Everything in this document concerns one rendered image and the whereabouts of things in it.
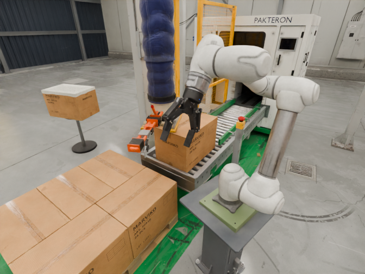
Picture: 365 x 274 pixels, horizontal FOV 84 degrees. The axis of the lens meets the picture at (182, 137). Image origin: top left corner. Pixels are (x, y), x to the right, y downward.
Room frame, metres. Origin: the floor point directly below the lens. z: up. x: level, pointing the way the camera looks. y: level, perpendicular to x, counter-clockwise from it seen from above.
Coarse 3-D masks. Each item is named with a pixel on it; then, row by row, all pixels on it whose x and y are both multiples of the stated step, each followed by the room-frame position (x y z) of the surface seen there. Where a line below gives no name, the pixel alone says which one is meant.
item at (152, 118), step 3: (147, 117) 1.36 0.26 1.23; (150, 117) 1.38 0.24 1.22; (153, 117) 1.38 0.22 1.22; (156, 117) 1.38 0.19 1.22; (159, 117) 1.36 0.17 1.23; (147, 120) 1.33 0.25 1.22; (150, 120) 1.32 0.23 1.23; (153, 120) 1.32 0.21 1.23; (156, 120) 1.32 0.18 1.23; (159, 120) 1.34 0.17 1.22; (156, 123) 1.32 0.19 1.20; (159, 123) 1.33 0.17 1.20; (156, 126) 1.32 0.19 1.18
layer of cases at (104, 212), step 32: (96, 160) 1.79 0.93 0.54; (128, 160) 1.79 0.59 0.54; (32, 192) 1.31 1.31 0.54; (64, 192) 1.31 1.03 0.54; (96, 192) 1.31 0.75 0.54; (128, 192) 1.31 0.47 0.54; (160, 192) 1.31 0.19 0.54; (0, 224) 0.99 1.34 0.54; (32, 224) 0.99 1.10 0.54; (64, 224) 0.99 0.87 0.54; (96, 224) 0.99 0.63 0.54; (128, 224) 0.99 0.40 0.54; (160, 224) 1.23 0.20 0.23; (32, 256) 0.75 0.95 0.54; (64, 256) 0.75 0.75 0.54; (96, 256) 0.75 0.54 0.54; (128, 256) 0.92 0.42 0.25
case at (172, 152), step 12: (180, 120) 1.94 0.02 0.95; (204, 120) 1.95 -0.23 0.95; (216, 120) 2.02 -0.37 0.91; (156, 132) 1.77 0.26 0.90; (180, 132) 1.67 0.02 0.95; (204, 132) 1.82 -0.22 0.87; (156, 144) 1.78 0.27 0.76; (168, 144) 1.68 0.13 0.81; (180, 144) 1.60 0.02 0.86; (192, 144) 1.64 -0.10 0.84; (204, 144) 1.83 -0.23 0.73; (156, 156) 1.78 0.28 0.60; (168, 156) 1.69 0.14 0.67; (180, 156) 1.60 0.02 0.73; (192, 156) 1.64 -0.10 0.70; (204, 156) 1.84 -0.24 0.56; (180, 168) 1.60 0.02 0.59
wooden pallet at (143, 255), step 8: (176, 216) 1.42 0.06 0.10; (168, 224) 1.33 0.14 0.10; (160, 232) 1.22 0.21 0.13; (152, 240) 1.13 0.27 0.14; (160, 240) 1.22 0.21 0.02; (144, 248) 1.06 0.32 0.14; (152, 248) 1.13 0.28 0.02; (144, 256) 1.06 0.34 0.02; (136, 264) 0.97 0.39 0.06; (128, 272) 0.90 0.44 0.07
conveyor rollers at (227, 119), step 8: (232, 104) 3.55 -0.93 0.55; (224, 112) 3.23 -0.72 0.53; (232, 112) 3.18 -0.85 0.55; (240, 112) 3.18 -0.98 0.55; (248, 112) 3.19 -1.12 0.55; (256, 112) 3.19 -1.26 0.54; (224, 120) 2.85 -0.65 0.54; (232, 120) 2.87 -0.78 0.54; (248, 120) 2.85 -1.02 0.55; (224, 128) 2.56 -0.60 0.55; (216, 136) 2.33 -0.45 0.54; (216, 144) 2.13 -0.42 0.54; (224, 144) 2.16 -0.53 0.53; (216, 152) 1.94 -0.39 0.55; (192, 168) 1.69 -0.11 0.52
